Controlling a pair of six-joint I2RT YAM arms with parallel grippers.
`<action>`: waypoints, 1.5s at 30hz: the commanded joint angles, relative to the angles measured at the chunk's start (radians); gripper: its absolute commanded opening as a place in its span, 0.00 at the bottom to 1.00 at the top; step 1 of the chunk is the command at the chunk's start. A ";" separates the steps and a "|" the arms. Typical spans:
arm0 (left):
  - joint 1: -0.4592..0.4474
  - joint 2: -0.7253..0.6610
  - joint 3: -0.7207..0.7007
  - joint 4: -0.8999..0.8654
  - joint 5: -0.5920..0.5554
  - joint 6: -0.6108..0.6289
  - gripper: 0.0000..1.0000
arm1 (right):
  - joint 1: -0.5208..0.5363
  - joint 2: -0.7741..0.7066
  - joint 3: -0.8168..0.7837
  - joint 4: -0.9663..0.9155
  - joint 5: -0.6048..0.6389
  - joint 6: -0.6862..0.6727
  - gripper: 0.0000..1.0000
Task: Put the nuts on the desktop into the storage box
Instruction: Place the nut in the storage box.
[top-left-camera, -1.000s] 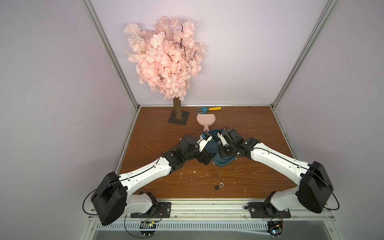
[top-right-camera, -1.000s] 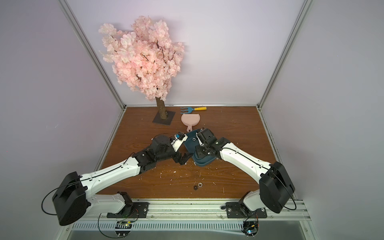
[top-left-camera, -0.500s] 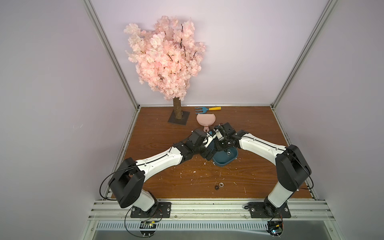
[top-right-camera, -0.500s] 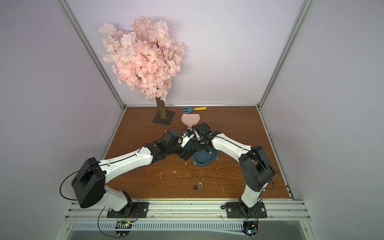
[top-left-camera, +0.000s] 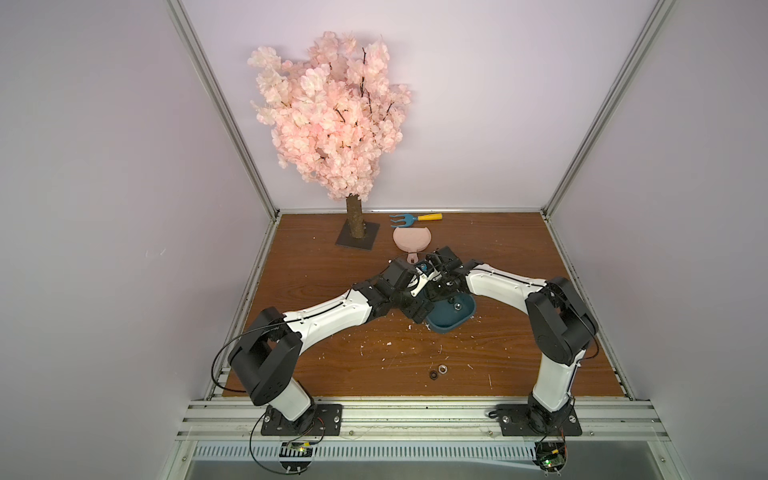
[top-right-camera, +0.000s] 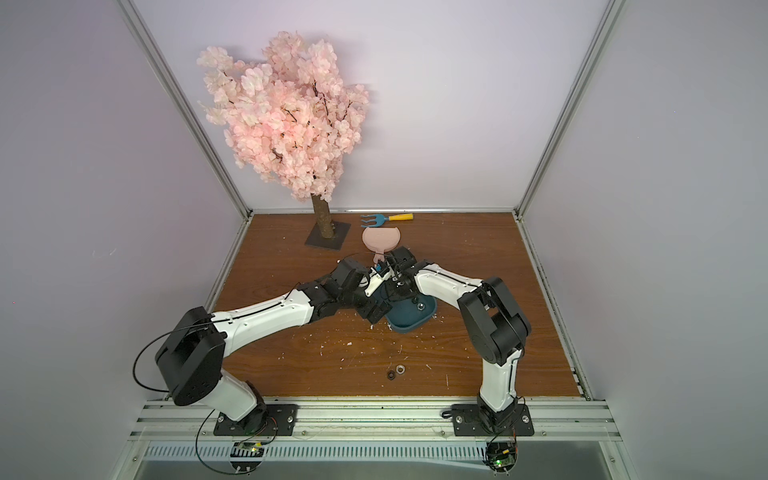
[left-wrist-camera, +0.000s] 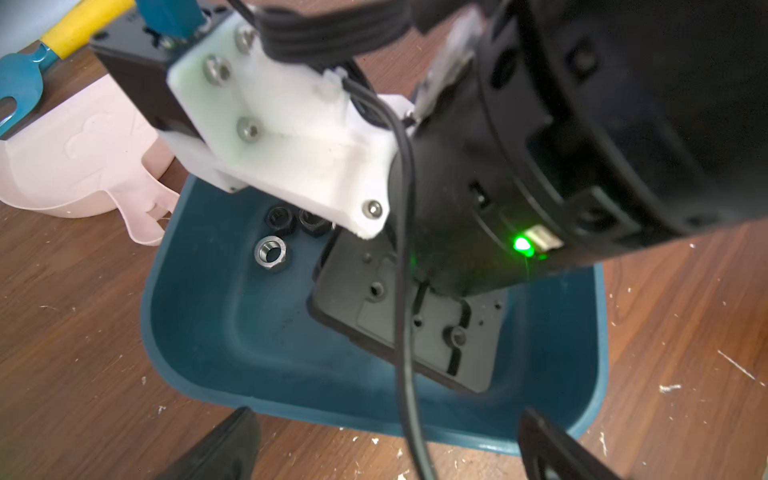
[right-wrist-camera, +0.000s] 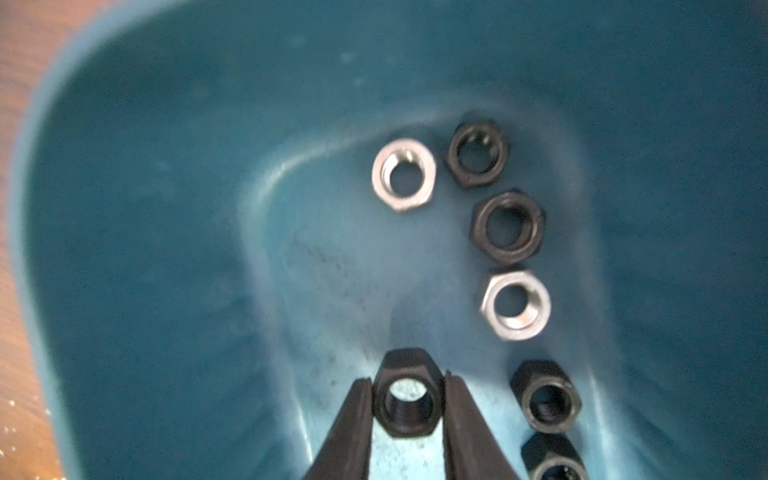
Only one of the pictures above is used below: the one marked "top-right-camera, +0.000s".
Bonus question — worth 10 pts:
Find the teal plastic storage box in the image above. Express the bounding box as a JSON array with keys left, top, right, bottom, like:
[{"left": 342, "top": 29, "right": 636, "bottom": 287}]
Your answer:
[{"left": 385, "top": 294, "right": 438, "bottom": 334}]

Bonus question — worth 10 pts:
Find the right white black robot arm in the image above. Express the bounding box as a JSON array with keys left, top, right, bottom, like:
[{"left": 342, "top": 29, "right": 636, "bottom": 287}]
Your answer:
[{"left": 372, "top": 247, "right": 532, "bottom": 430}]

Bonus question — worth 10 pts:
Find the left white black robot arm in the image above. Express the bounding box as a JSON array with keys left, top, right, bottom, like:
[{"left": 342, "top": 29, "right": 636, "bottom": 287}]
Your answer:
[{"left": 155, "top": 259, "right": 393, "bottom": 432}]

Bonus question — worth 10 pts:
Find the pink toy dustpan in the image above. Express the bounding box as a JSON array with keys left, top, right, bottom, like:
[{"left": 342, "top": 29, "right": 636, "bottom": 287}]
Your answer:
[{"left": 362, "top": 227, "right": 401, "bottom": 264}]

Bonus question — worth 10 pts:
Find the blue yellow toy rake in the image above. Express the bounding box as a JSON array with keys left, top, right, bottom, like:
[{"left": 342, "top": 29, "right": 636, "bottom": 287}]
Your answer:
[{"left": 360, "top": 213, "right": 414, "bottom": 228}]

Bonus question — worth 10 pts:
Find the pink artificial blossom tree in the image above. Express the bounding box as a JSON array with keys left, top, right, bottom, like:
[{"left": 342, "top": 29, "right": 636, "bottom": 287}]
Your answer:
[{"left": 196, "top": 31, "right": 370, "bottom": 245}]

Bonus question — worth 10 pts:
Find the left circuit board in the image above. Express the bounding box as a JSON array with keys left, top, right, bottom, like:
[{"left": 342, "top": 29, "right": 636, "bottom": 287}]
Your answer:
[{"left": 229, "top": 441, "right": 266, "bottom": 475}]

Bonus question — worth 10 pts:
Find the circuit board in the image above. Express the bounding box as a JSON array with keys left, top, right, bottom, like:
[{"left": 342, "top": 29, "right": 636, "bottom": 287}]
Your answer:
[
  {"left": 229, "top": 441, "right": 266, "bottom": 475},
  {"left": 483, "top": 442, "right": 518, "bottom": 475}
]

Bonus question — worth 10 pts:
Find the right circuit board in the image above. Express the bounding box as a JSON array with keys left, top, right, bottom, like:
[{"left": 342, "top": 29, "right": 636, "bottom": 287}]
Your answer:
[{"left": 483, "top": 442, "right": 518, "bottom": 475}]

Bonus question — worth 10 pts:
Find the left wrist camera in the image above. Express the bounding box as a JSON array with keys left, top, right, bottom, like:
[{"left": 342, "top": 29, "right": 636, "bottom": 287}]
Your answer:
[{"left": 364, "top": 265, "right": 393, "bottom": 297}]

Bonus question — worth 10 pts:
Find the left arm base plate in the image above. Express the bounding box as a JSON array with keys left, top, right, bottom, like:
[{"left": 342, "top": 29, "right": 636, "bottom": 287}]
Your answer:
[{"left": 213, "top": 404, "right": 299, "bottom": 437}]

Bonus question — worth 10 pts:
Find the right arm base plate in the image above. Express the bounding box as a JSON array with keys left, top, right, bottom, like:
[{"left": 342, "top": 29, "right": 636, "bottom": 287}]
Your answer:
[{"left": 441, "top": 403, "right": 535, "bottom": 437}]

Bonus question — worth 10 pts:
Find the aluminium front rail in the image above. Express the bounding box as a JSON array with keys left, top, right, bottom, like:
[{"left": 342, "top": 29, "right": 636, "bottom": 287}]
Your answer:
[{"left": 128, "top": 398, "right": 619, "bottom": 443}]

